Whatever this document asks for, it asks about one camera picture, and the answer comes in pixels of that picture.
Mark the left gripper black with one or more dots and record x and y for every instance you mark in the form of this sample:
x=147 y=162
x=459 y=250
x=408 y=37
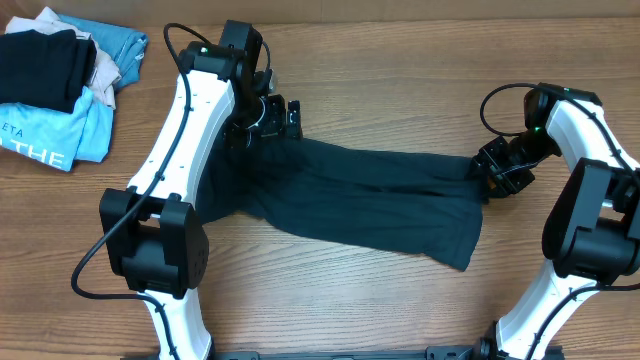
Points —
x=276 y=125

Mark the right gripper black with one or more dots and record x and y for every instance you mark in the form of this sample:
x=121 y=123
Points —
x=498 y=163

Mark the dark teal t-shirt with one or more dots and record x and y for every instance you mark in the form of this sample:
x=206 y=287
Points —
x=414 y=203

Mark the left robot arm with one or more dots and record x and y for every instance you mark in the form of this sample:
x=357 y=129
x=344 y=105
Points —
x=153 y=236

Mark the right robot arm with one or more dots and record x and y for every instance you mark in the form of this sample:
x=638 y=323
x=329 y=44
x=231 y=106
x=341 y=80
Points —
x=591 y=235

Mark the folded beige garment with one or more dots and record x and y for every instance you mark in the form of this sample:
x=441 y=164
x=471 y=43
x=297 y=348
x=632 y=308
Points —
x=105 y=74

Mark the light blue printed t-shirt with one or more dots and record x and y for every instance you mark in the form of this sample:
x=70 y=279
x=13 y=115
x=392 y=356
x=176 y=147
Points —
x=55 y=138

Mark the folded black garment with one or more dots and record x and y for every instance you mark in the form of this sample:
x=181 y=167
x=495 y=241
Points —
x=45 y=71

